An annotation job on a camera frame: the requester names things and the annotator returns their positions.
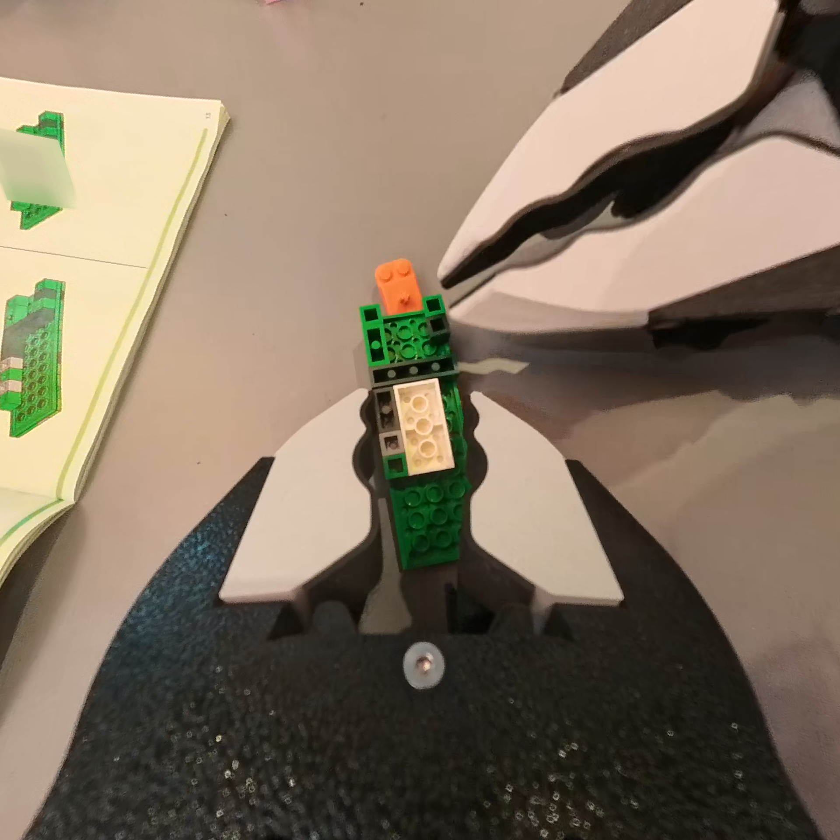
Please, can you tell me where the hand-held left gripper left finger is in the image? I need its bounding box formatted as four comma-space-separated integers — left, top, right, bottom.
218, 387, 395, 634

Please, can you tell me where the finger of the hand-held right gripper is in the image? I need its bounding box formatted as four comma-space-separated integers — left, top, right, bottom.
436, 0, 788, 290
446, 131, 840, 336

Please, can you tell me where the green toy brick model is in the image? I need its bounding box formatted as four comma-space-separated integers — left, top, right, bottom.
357, 295, 475, 573

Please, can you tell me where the building instruction booklet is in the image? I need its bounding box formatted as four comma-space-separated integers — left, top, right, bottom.
0, 77, 231, 585

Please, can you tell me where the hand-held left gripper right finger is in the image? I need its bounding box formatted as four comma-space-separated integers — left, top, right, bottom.
459, 391, 624, 634

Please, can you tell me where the orange toy brick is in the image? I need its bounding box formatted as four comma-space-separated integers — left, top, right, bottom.
374, 259, 424, 316

